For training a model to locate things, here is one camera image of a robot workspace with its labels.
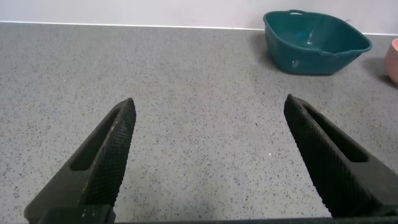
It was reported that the teal square plastic basin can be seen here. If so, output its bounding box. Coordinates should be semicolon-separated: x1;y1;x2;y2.
262;9;373;76

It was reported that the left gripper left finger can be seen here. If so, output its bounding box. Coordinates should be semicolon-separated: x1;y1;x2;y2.
24;97;137;224

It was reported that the pink round bowl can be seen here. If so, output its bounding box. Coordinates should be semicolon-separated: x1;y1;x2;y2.
384;38;398;86

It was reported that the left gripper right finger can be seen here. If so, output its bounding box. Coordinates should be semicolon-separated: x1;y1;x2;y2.
283;93;398;218

